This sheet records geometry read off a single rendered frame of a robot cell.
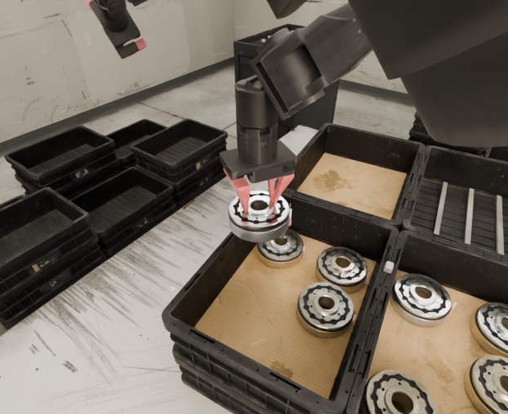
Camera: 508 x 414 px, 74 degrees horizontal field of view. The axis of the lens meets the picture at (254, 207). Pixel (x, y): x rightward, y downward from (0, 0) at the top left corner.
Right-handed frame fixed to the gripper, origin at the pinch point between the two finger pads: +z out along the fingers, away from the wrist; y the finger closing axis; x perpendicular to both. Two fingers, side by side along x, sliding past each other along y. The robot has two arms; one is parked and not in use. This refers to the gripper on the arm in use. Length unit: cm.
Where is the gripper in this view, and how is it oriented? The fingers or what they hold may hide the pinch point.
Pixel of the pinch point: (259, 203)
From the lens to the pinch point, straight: 56.1
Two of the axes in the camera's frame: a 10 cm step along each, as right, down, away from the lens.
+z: 0.3, 7.9, 6.2
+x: 3.8, 5.6, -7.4
